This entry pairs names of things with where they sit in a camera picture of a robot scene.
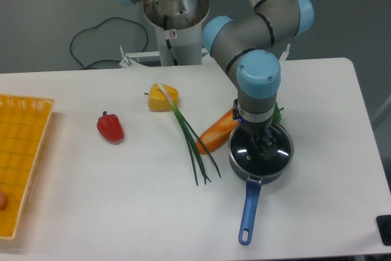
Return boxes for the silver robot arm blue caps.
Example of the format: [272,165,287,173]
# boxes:
[121,0,314,159]

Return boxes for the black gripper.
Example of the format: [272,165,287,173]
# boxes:
[232,99,277,160]

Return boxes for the green toy bell pepper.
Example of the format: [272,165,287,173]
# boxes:
[272,102,284,123]

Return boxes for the yellow woven basket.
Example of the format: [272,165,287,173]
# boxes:
[1,94,55,240]

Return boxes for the green spring onion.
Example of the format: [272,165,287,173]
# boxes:
[155,83,221,186]

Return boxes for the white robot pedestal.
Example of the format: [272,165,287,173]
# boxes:
[144,0,210,67]

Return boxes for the orange toy baguette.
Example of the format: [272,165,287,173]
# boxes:
[196,109,238,155]

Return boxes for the glass pot lid blue knob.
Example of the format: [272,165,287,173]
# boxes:
[228,123,294,178]

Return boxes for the black corner device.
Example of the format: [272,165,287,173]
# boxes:
[376,215,391,246]

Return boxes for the white metal base frame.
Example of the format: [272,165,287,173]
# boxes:
[118,40,291,68]

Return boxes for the yellow toy bell pepper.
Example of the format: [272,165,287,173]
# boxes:
[147,84,179,112]

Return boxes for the black floor cable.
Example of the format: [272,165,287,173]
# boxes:
[70,17,149,70]

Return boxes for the saucepan with blue handle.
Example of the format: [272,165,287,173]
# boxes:
[228,118,295,246]

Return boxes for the red toy bell pepper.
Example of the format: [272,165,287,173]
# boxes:
[97,111,125,143]

